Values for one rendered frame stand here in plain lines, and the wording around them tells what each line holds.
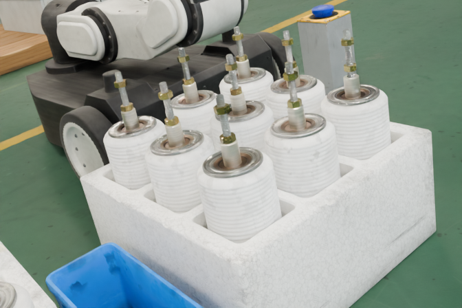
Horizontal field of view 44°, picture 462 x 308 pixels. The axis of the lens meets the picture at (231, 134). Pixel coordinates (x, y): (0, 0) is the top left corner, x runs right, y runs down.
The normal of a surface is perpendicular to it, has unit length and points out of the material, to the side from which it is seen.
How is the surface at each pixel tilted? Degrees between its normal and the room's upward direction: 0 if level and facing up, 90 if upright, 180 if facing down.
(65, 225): 0
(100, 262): 88
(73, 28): 90
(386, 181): 90
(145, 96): 46
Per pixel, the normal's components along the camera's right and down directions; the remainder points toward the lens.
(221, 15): 0.70, 0.40
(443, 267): -0.18, -0.90
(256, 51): 0.36, -0.50
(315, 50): -0.74, 0.39
